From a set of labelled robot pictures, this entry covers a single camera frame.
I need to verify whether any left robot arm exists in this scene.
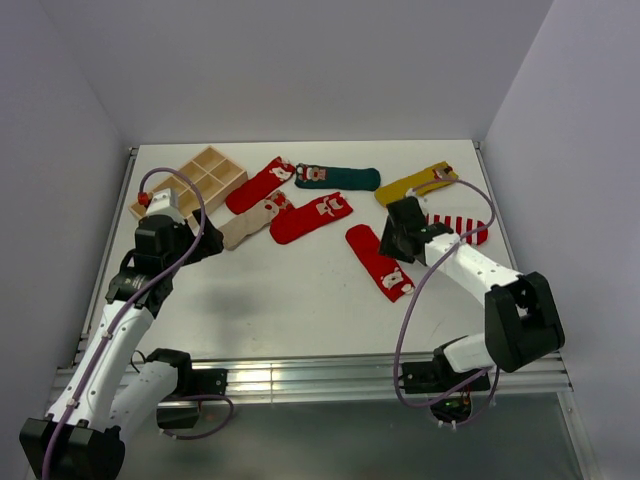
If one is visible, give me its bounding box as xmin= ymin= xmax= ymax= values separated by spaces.
xmin=19 ymin=209 xmax=224 ymax=479

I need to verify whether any wooden compartment tray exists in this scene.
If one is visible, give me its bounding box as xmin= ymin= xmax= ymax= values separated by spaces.
xmin=144 ymin=146 xmax=248 ymax=227

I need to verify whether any red sock with santa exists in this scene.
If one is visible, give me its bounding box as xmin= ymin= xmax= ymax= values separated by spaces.
xmin=345 ymin=224 xmax=415 ymax=303

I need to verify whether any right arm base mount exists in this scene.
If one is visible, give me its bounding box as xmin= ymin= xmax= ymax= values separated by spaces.
xmin=397 ymin=360 xmax=491 ymax=426

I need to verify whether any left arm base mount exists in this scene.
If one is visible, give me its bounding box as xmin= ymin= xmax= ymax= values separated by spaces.
xmin=156 ymin=368 xmax=228 ymax=430

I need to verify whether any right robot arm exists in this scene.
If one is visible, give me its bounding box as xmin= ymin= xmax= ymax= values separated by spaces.
xmin=379 ymin=197 xmax=566 ymax=392

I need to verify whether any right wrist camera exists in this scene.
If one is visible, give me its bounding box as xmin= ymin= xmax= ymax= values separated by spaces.
xmin=404 ymin=188 xmax=428 ymax=208

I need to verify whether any dark green sock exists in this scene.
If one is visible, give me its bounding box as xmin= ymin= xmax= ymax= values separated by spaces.
xmin=295 ymin=163 xmax=381 ymax=191

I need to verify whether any red sock centre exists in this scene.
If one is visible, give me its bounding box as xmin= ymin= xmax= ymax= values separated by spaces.
xmin=269 ymin=192 xmax=353 ymax=245

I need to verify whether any red sock upper left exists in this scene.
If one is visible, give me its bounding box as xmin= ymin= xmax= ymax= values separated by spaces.
xmin=225 ymin=156 xmax=295 ymax=215

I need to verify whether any yellow sock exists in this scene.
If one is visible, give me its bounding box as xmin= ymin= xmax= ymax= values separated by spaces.
xmin=374 ymin=161 xmax=459 ymax=208

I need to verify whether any red white striped sock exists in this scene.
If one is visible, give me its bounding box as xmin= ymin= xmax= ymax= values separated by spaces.
xmin=426 ymin=213 xmax=488 ymax=246

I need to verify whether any aluminium front rail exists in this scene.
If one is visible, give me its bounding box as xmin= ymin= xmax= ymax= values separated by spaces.
xmin=49 ymin=352 xmax=574 ymax=409

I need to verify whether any beige sock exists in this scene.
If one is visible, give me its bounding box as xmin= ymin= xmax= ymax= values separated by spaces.
xmin=219 ymin=190 xmax=294 ymax=251

